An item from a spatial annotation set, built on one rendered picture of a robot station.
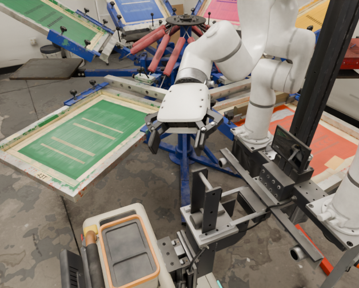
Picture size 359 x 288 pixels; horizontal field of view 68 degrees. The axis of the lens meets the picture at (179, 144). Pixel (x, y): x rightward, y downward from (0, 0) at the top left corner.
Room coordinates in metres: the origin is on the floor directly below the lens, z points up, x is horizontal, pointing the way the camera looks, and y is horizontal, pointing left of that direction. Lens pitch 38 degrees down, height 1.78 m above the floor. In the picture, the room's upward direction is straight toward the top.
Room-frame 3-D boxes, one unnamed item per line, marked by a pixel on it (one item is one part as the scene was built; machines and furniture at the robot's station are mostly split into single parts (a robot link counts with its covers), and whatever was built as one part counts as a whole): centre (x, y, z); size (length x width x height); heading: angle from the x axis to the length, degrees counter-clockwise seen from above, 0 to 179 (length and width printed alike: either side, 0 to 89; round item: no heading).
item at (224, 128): (1.24, -0.22, 0.98); 0.30 x 0.05 x 0.07; 31
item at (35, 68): (2.08, 0.62, 0.91); 1.34 x 0.40 x 0.08; 91
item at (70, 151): (1.29, 0.40, 1.05); 1.08 x 0.61 x 0.23; 151
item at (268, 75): (0.88, -0.32, 1.37); 0.13 x 0.10 x 0.16; 54
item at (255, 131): (0.88, -0.30, 1.21); 0.16 x 0.13 x 0.15; 113
